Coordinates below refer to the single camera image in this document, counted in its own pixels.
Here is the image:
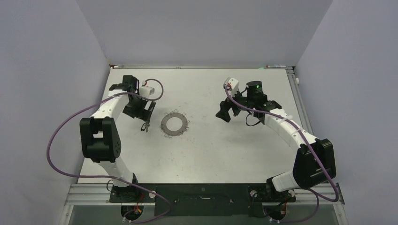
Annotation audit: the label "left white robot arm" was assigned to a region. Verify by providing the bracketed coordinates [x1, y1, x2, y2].
[79, 75, 156, 202]

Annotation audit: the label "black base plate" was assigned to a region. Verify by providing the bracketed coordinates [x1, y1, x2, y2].
[109, 183, 296, 218]

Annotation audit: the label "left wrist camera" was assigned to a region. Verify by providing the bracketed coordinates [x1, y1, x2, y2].
[139, 86, 155, 98]

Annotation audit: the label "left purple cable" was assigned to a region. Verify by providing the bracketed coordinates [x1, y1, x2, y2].
[46, 78, 172, 224]

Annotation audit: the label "purple cable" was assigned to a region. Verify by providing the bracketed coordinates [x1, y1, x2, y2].
[224, 87, 340, 224]
[46, 78, 172, 224]

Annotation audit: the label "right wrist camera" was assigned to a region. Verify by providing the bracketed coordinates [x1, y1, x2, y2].
[223, 77, 239, 97]

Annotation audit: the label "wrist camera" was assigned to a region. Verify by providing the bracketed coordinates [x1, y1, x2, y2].
[139, 86, 155, 98]
[223, 77, 239, 97]

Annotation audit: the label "red white marker pen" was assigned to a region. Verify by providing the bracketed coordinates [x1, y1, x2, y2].
[266, 65, 287, 68]

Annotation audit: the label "aluminium frame rail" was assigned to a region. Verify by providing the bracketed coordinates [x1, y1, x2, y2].
[286, 67, 344, 204]

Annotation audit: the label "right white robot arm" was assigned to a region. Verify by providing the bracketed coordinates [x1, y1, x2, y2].
[216, 77, 336, 201]

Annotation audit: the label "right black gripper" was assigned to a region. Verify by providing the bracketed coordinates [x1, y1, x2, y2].
[216, 86, 255, 122]

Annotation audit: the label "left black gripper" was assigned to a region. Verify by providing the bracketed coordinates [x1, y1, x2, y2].
[123, 95, 155, 124]

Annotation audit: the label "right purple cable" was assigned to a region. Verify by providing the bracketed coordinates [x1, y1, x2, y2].
[224, 87, 340, 224]

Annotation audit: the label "metal perforated ring plate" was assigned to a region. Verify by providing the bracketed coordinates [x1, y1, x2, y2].
[160, 111, 190, 137]

